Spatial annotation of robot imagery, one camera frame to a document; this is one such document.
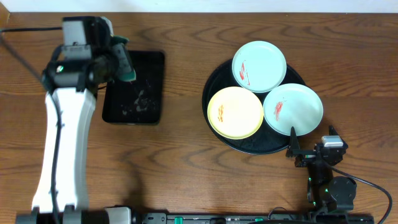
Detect round black serving tray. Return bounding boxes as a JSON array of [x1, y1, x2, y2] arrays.
[[201, 59, 289, 154]]

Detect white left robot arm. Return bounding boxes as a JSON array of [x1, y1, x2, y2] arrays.
[[16, 16, 132, 223]]

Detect yellow plate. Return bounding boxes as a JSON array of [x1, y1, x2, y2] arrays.
[[206, 86, 264, 139]]

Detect green and yellow sponge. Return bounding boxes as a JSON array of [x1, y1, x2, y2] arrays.
[[111, 35, 136, 82]]

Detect mint green plate with stain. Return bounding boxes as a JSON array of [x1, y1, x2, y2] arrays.
[[231, 40, 287, 93]]

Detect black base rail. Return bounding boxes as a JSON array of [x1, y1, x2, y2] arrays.
[[105, 207, 375, 224]]

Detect black rectangular water tray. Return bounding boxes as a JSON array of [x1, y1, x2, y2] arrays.
[[102, 50, 165, 125]]

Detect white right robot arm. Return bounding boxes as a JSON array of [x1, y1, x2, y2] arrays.
[[286, 126, 357, 223]]

